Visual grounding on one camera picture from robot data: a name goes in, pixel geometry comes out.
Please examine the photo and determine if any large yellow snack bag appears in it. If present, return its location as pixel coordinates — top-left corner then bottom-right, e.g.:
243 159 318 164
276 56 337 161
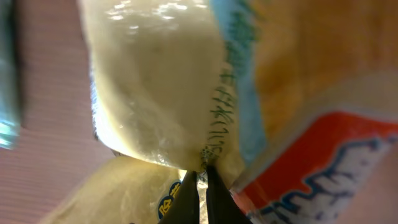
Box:
44 0 397 223

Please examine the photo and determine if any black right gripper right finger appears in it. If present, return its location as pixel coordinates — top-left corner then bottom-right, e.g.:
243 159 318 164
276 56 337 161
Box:
206 166 252 224

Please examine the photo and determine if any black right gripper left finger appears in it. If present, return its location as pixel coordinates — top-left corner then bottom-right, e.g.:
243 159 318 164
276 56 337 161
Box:
159 172 200 224

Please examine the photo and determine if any light green snack packet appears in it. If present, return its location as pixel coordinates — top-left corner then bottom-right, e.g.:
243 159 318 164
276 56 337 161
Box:
1 0 21 150

